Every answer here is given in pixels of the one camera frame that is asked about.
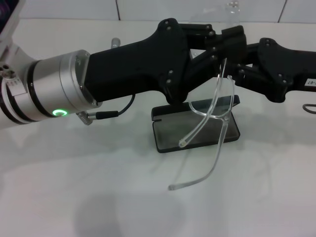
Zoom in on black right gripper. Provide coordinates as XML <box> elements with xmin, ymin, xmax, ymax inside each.
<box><xmin>181</xmin><ymin>24</ymin><xmax>316</xmax><ymax>102</ymax></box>

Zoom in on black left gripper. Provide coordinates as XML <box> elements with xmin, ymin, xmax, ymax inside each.
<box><xmin>85</xmin><ymin>18</ymin><xmax>191</xmax><ymax>103</ymax></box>

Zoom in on clear white glasses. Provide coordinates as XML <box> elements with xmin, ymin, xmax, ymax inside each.
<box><xmin>168</xmin><ymin>1</ymin><xmax>241</xmax><ymax>191</ymax></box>

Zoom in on black glasses case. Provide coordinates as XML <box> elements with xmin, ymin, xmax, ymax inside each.
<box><xmin>151</xmin><ymin>95</ymin><xmax>241</xmax><ymax>154</ymax></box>

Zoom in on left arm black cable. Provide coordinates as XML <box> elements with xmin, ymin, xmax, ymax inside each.
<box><xmin>76</xmin><ymin>93</ymin><xmax>136</xmax><ymax>126</ymax></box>

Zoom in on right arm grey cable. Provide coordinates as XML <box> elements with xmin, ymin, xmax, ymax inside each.
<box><xmin>303</xmin><ymin>103</ymin><xmax>316</xmax><ymax>115</ymax></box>

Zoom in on left wrist camera housing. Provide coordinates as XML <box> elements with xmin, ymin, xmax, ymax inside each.
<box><xmin>0</xmin><ymin>0</ymin><xmax>22</xmax><ymax>54</ymax></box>

